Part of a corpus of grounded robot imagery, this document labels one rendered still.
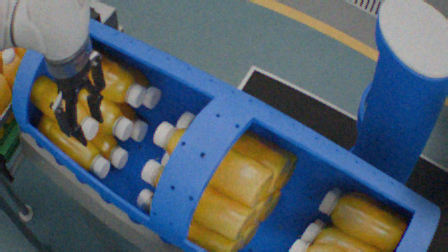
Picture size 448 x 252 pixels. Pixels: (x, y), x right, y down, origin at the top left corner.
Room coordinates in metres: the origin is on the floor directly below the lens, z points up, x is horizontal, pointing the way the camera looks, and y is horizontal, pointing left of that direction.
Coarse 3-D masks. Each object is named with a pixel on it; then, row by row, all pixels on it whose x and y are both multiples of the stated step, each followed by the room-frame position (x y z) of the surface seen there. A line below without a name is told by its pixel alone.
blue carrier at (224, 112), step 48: (144, 48) 0.66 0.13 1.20; (192, 96) 0.65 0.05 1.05; (240, 96) 0.55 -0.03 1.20; (48, 144) 0.52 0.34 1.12; (144, 144) 0.60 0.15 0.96; (192, 144) 0.46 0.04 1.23; (288, 144) 0.54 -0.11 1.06; (336, 144) 0.48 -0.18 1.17; (192, 192) 0.39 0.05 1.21; (288, 192) 0.48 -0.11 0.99; (384, 192) 0.36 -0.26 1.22; (288, 240) 0.39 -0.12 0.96
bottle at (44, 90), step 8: (40, 80) 0.66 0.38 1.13; (48, 80) 0.66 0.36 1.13; (32, 88) 0.65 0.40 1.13; (40, 88) 0.64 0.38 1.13; (48, 88) 0.64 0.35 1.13; (56, 88) 0.64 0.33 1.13; (32, 96) 0.63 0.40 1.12; (40, 96) 0.63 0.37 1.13; (48, 96) 0.62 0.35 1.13; (56, 96) 0.62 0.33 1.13; (40, 104) 0.61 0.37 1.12; (48, 104) 0.61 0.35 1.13; (64, 104) 0.60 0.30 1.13; (80, 104) 0.60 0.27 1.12; (48, 112) 0.59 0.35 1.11; (80, 112) 0.58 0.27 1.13; (88, 112) 0.59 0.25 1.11; (56, 120) 0.58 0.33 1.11; (80, 120) 0.57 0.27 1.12
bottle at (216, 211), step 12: (156, 168) 0.47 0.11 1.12; (156, 180) 0.45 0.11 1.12; (204, 192) 0.42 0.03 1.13; (216, 192) 0.42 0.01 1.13; (204, 204) 0.40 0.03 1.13; (216, 204) 0.40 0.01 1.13; (228, 204) 0.40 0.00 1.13; (240, 204) 0.40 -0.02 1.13; (192, 216) 0.39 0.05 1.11; (204, 216) 0.39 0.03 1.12; (216, 216) 0.38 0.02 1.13; (228, 216) 0.38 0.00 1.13; (240, 216) 0.38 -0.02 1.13; (252, 216) 0.39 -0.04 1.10; (216, 228) 0.37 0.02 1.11; (228, 228) 0.36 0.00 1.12; (240, 228) 0.36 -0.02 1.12
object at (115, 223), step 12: (24, 144) 0.65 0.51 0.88; (24, 156) 0.64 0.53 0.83; (36, 156) 0.62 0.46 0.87; (48, 168) 0.59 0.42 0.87; (60, 180) 0.56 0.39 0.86; (72, 192) 0.54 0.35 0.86; (84, 192) 0.52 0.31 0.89; (84, 204) 0.51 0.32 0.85; (96, 204) 0.50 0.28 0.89; (96, 216) 0.49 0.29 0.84; (108, 216) 0.48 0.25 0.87; (120, 228) 0.45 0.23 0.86; (132, 228) 0.44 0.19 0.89; (132, 240) 0.43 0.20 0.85; (144, 240) 0.42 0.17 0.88
